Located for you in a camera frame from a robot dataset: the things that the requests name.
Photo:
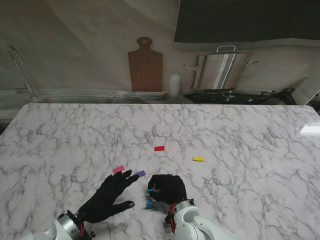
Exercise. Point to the purple domino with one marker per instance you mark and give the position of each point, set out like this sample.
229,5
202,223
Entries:
141,172

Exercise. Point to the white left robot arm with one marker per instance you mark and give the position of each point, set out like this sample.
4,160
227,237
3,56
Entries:
62,225

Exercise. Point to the black right wrist camera bracket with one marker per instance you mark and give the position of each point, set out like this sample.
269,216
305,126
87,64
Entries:
167,221

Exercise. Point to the red domino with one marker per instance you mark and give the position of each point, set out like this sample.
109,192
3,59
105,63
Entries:
159,148

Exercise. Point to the dark range hood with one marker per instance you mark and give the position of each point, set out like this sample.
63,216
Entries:
250,20

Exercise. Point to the black gas stove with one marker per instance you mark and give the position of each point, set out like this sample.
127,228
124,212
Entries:
215,96

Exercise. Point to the yellow domino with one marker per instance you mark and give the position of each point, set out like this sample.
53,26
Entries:
198,158

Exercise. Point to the brown wooden cutting board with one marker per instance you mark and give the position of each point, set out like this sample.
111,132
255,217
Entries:
145,70

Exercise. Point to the blue domino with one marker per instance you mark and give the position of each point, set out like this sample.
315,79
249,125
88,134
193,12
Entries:
150,190
149,205

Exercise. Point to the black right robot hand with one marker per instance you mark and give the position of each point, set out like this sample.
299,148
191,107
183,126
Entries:
172,190

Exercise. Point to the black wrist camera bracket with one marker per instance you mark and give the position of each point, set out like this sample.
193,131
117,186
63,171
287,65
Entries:
88,233
167,221

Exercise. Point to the pink domino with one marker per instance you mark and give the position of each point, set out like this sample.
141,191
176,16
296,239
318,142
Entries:
118,169

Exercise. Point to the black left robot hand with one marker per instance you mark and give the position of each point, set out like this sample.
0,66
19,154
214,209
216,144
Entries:
103,200

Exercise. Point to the white candle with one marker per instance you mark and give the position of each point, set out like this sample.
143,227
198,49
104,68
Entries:
174,85

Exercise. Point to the steel sink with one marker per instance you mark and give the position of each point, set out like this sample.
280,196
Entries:
75,96

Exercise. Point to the steel stockpot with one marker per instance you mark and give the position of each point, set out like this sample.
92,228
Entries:
220,71

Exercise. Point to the black left wrist camera bracket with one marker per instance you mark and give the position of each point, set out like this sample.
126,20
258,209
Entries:
88,233

